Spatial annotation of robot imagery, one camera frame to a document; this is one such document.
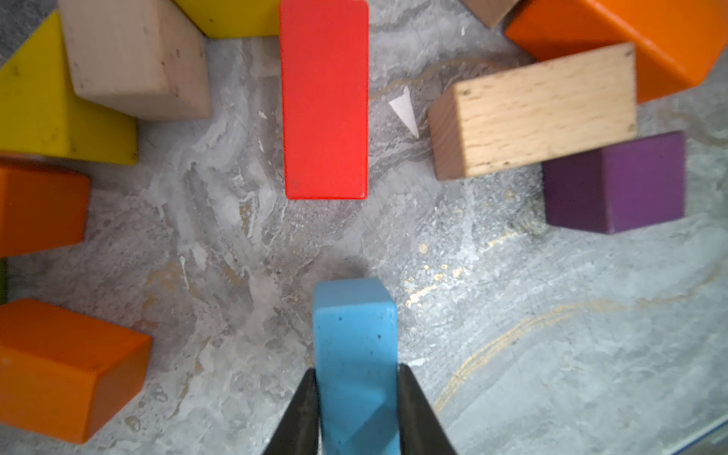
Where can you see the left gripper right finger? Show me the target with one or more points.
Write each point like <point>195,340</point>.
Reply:
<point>419,429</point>

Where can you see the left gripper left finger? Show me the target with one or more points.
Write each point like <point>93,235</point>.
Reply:
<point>298,432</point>

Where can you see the light blue block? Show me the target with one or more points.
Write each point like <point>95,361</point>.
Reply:
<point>356,361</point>

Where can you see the orange block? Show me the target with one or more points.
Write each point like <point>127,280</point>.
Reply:
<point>677,43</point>
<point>42,207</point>
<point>64,374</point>

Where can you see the purple cube block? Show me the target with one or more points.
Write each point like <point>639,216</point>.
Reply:
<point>625,186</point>

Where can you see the natural wood block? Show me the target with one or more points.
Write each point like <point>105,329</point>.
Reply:
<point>145,59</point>
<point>491,12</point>
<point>535,113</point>

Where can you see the red block front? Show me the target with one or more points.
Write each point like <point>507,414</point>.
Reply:
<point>325,82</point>

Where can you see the yellow triangle block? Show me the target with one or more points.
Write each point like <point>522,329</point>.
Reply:
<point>42,115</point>

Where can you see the yellow rectangular block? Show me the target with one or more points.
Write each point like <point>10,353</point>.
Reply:
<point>226,19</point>

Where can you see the green block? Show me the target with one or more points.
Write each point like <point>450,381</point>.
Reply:
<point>3,281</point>

